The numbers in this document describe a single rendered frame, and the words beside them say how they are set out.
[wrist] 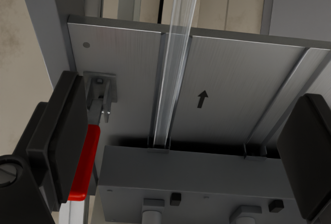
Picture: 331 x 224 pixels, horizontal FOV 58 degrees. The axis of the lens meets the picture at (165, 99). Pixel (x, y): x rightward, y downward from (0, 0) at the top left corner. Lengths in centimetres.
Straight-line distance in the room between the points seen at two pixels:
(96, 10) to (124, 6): 15
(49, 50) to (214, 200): 23
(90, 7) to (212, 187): 30
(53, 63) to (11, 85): 311
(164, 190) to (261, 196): 10
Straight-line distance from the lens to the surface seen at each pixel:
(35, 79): 322
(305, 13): 294
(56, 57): 24
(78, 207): 52
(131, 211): 40
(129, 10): 61
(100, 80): 26
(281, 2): 290
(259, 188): 35
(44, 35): 23
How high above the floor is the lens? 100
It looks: 6 degrees up
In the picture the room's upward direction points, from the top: 175 degrees counter-clockwise
